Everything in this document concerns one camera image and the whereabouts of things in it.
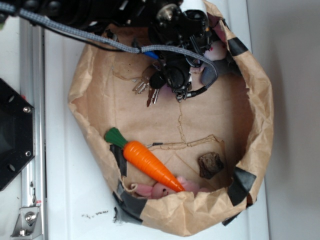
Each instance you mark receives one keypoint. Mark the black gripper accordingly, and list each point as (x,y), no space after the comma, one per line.
(188,29)

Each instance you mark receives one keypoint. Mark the silver key bunch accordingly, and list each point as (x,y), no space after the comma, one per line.
(144,84)

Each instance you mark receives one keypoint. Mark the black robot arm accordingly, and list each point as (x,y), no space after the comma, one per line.
(85,20)

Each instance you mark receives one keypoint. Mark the grey plush bunny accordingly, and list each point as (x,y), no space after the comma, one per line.
(219,54)

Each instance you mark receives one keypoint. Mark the orange plastic toy carrot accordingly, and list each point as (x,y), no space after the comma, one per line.
(143,159)

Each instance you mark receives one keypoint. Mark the brown paper bag bin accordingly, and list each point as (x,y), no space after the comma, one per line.
(233,118)

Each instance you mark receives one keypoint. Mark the brown rock piece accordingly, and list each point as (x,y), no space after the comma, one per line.
(210,164)

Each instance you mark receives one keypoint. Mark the pink plush toy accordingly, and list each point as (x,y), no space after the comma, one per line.
(159,190)

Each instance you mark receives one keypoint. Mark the aluminium frame rail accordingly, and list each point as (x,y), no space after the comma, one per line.
(32,87)

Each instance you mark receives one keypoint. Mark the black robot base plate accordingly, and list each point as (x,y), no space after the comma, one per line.
(16,134)

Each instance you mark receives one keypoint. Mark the metal corner bracket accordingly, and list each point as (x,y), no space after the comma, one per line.
(27,226)

